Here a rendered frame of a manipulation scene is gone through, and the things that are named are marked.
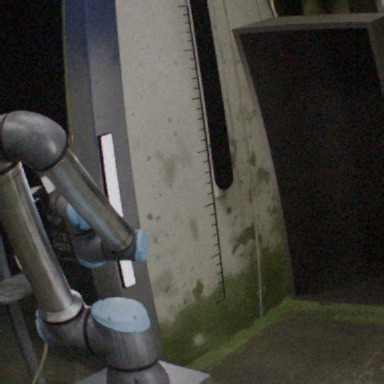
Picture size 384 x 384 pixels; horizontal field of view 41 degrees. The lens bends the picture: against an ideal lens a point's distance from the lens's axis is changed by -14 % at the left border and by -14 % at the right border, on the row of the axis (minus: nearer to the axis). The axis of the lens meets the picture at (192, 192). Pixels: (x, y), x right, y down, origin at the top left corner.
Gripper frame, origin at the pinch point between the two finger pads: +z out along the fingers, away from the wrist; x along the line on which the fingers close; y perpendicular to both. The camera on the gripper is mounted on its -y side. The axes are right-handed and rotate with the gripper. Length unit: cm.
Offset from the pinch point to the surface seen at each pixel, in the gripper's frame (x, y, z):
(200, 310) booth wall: 67, 102, 14
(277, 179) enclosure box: 87, 32, -27
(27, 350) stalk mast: -27, 74, 20
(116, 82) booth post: 58, -15, 23
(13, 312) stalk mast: -23, 55, 23
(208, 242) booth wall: 85, 73, 20
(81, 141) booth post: 37.6, 3.8, 27.5
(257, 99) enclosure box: 85, -2, -26
